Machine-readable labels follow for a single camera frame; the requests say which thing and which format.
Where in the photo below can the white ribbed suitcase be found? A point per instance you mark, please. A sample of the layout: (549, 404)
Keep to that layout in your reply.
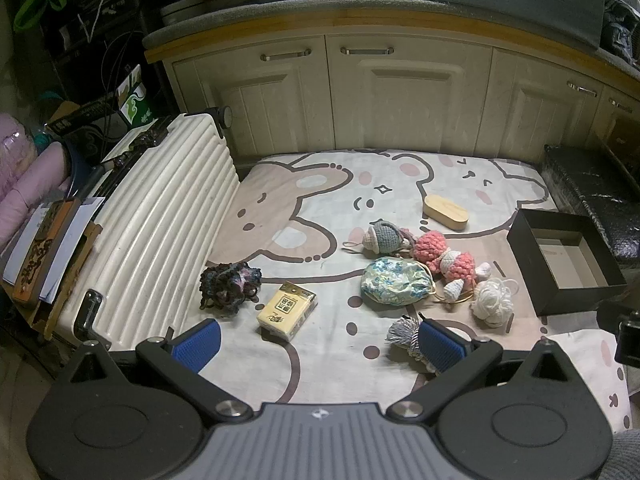
(165, 220)

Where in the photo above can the cartoon bear printed blanket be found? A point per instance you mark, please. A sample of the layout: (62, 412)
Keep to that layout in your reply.
(320, 200)

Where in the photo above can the dark cloth bundle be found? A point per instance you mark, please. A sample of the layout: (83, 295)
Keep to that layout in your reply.
(620, 25)

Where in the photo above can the white yarn bundle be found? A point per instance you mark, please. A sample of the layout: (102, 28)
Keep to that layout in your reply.
(492, 300)

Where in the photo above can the oval wooden box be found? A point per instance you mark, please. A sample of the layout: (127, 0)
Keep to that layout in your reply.
(445, 212)

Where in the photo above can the green and white carton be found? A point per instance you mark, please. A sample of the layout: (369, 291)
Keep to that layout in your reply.
(135, 102)

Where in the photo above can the pink crochet doll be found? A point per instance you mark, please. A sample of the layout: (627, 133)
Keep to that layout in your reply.
(435, 250)

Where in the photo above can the grey countertop with wooden edge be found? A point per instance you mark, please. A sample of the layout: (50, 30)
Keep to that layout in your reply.
(300, 10)

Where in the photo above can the grey tassel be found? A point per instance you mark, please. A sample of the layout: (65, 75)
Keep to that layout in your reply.
(402, 332)

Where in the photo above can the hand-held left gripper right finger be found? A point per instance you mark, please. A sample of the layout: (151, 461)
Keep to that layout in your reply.
(442, 347)

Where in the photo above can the black bubble wrap package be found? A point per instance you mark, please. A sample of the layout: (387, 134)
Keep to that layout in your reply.
(595, 185)

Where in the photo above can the black cardboard box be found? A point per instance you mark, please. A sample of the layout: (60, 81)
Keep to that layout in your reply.
(570, 270)

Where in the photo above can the yellow tissue pack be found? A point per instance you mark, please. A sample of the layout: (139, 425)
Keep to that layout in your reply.
(285, 310)

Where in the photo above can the cream cabinet door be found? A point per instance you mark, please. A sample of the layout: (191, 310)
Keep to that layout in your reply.
(260, 105)
(617, 92)
(540, 120)
(410, 100)

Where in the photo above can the floral fabric pouch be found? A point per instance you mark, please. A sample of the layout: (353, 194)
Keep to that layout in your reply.
(395, 280)

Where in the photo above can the black printed box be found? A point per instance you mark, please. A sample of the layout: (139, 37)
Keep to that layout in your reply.
(80, 115)

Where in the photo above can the white pot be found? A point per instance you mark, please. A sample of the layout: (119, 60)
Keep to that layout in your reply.
(180, 10)

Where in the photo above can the dark multicolour yarn bundle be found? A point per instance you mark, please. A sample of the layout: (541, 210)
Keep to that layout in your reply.
(227, 285)

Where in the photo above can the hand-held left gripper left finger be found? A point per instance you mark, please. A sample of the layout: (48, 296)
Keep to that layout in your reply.
(197, 342)

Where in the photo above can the white papers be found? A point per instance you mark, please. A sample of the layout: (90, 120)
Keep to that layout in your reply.
(82, 222)

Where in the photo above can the pink jacket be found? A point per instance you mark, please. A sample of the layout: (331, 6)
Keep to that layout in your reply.
(25, 170)

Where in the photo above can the grey crochet doll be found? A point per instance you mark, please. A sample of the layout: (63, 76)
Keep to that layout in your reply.
(382, 239)

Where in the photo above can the person's grey trouser leg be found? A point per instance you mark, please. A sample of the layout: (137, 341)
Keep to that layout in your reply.
(627, 457)

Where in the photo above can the orange patterned box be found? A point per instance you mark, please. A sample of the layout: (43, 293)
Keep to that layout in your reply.
(42, 255)

